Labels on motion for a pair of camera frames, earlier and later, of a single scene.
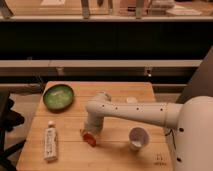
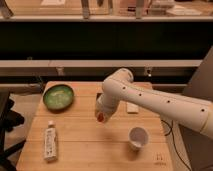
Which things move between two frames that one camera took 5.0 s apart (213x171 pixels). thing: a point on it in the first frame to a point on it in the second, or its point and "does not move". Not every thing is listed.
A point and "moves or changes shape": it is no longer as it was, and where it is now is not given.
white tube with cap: (51, 142) does not move
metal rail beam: (100, 63) does not move
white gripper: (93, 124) to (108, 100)
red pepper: (89, 138) moves or changes shape
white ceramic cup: (139, 138) does not move
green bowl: (58, 96) does not move
